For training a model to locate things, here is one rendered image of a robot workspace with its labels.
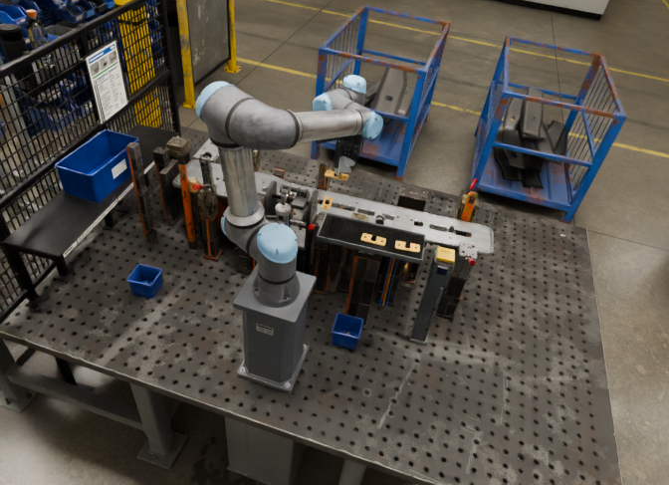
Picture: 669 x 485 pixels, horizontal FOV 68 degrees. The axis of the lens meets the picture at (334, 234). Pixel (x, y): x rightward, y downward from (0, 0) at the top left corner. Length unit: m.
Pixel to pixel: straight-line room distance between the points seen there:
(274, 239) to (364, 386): 0.72
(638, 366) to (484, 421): 1.68
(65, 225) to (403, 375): 1.36
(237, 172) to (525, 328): 1.42
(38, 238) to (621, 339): 3.14
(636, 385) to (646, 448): 0.38
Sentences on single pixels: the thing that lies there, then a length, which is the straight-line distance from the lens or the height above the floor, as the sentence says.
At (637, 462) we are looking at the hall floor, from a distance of 3.06.
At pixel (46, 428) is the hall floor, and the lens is 2.77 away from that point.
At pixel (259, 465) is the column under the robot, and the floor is 0.15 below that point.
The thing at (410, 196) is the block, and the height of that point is 1.03.
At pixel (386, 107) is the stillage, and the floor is 0.50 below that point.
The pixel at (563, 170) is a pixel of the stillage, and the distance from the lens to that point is 4.58.
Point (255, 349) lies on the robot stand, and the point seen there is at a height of 0.88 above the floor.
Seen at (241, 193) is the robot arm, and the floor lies 1.44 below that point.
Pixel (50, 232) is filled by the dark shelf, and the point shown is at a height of 1.03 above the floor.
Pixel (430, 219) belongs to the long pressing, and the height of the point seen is 1.00.
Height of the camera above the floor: 2.28
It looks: 41 degrees down
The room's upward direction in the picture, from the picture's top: 7 degrees clockwise
